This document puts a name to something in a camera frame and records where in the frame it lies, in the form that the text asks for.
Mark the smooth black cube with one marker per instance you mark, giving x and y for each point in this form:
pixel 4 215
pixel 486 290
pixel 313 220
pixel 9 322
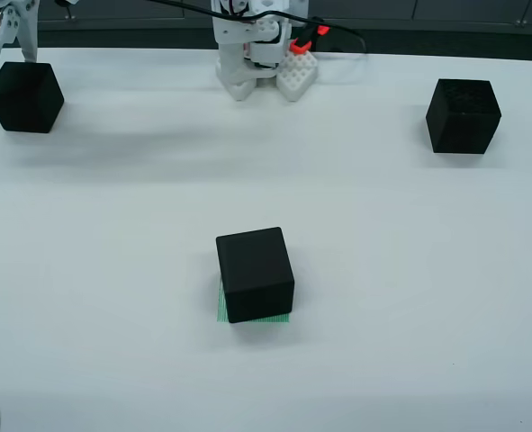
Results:
pixel 256 279
pixel 27 99

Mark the black cube with rough face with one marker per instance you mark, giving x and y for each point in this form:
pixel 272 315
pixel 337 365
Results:
pixel 463 117

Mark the orange and black clamp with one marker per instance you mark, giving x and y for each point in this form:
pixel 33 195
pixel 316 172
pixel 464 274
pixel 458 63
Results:
pixel 303 42

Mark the green square paper sheet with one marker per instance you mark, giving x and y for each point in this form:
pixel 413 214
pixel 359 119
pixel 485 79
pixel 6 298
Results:
pixel 222 310

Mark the dark grey cabinet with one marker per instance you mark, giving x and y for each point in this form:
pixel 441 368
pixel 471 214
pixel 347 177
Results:
pixel 427 22

